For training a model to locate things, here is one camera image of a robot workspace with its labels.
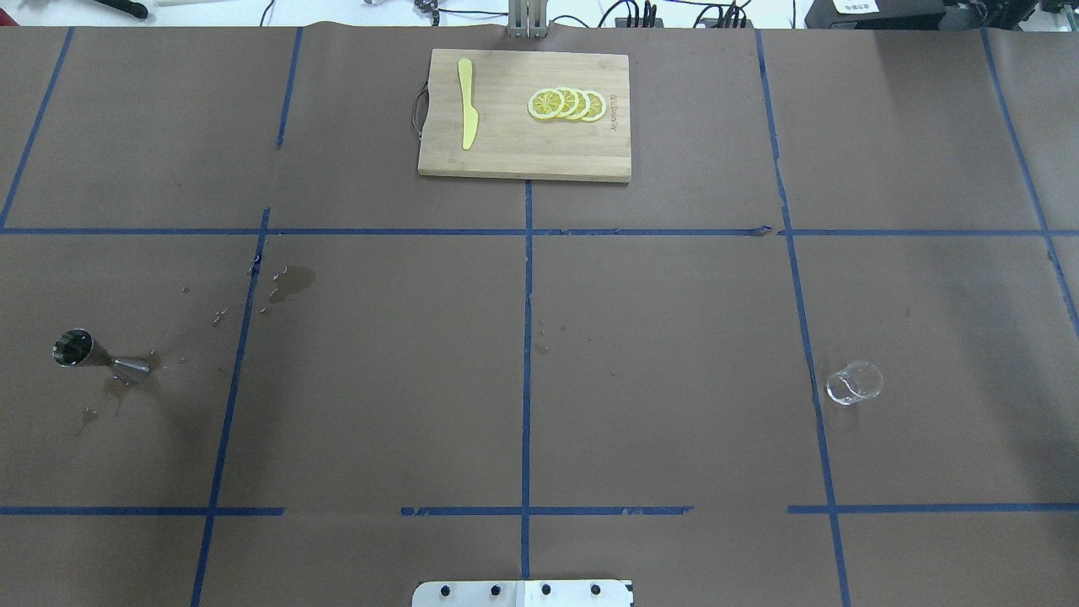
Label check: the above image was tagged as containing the black box on desk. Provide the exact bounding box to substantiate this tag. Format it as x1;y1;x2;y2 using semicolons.
804;1;947;30

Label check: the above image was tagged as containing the yellow plastic knife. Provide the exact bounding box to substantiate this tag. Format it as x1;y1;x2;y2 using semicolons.
456;57;480;151

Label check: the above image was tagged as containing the white pedestal column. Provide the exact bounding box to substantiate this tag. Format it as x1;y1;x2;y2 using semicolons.
410;579;636;606

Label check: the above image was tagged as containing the aluminium frame post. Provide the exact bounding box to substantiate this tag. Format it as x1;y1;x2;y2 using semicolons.
507;0;550;39

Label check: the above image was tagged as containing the steel jigger measuring cup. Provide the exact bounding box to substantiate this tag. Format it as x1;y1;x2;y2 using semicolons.
51;328;152;387

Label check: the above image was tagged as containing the clear glass beaker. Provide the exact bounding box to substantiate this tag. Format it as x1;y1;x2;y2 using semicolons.
825;361;883;406

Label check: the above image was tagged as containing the black handheld tool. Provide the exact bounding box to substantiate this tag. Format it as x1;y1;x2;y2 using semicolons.
95;0;149;20

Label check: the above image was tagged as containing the bamboo cutting board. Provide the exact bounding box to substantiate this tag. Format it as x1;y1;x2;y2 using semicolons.
416;49;632;184

